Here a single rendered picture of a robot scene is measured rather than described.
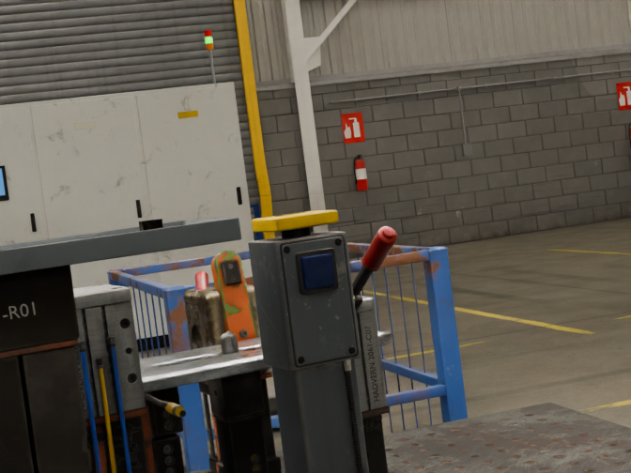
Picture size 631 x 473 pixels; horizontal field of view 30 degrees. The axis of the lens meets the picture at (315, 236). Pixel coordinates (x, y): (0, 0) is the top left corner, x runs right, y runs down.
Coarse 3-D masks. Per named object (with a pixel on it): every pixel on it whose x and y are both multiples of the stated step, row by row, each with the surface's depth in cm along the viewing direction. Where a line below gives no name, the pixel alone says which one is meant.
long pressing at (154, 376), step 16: (384, 336) 135; (192, 352) 141; (208, 352) 139; (240, 352) 136; (256, 352) 134; (144, 368) 133; (160, 368) 131; (176, 368) 130; (192, 368) 126; (208, 368) 126; (224, 368) 127; (240, 368) 128; (256, 368) 128; (144, 384) 123; (160, 384) 124; (176, 384) 125
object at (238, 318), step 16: (224, 256) 151; (224, 272) 150; (240, 272) 152; (224, 288) 150; (240, 288) 151; (224, 304) 150; (240, 304) 151; (224, 320) 150; (240, 320) 150; (240, 336) 150; (256, 336) 151
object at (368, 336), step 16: (368, 304) 121; (368, 320) 121; (368, 336) 121; (368, 352) 121; (368, 368) 121; (368, 384) 121; (368, 400) 121; (384, 400) 122; (368, 416) 121; (368, 432) 122; (368, 448) 122; (384, 448) 123; (368, 464) 122; (384, 464) 123
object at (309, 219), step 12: (276, 216) 104; (288, 216) 101; (300, 216) 101; (312, 216) 102; (324, 216) 102; (336, 216) 102; (264, 228) 103; (276, 228) 100; (288, 228) 101; (300, 228) 103
